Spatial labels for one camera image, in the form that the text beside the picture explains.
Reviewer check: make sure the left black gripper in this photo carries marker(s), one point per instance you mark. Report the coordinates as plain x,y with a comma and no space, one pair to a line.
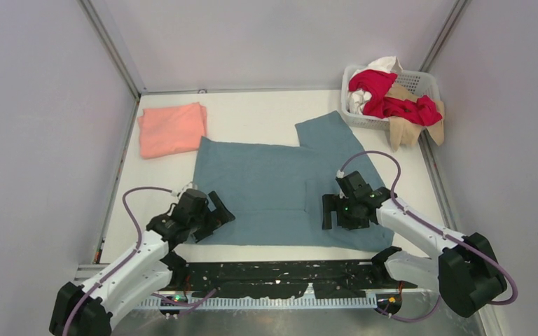
221,213

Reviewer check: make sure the beige t-shirt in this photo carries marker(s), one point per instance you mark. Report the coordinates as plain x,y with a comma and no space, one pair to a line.
408,127

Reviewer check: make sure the white slotted cable duct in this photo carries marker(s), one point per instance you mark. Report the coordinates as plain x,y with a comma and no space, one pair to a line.
368,301

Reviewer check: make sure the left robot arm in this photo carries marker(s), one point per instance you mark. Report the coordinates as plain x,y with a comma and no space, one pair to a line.
96,306

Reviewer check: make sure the folded pink t-shirt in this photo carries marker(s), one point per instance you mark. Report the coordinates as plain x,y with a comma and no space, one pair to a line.
171,130

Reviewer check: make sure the red t-shirt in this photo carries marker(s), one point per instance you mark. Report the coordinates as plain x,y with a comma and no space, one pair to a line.
369,93

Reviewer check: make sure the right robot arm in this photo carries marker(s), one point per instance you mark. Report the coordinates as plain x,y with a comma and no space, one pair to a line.
462,269

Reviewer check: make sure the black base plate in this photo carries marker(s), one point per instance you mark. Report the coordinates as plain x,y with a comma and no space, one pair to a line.
281,279

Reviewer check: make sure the white laundry basket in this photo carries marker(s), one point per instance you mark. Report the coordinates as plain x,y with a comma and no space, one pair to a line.
416,82

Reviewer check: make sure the white t-shirt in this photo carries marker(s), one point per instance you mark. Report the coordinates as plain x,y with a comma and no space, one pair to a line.
367,87

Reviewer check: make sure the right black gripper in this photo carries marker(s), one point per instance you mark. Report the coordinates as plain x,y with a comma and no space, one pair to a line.
333,202

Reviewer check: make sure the blue-grey t-shirt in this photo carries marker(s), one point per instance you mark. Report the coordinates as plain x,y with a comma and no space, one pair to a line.
275,192

